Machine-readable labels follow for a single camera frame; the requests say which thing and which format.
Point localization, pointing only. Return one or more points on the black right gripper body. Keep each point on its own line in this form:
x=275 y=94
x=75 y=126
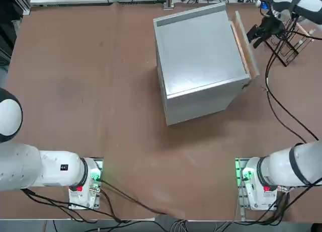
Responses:
x=273 y=27

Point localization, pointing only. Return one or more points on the gray drawer with wooden box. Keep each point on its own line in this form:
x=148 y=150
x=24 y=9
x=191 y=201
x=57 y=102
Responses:
x=246 y=44

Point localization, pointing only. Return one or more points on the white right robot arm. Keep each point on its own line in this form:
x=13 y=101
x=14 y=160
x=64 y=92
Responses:
x=276 y=166

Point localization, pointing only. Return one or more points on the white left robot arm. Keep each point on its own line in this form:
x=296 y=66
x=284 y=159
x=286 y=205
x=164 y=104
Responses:
x=50 y=169

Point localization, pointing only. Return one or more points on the gray metal cabinet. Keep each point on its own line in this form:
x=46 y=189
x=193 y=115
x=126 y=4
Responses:
x=196 y=53

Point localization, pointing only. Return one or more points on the aluminium frame post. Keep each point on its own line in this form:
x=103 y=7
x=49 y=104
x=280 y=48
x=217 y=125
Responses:
x=168 y=0

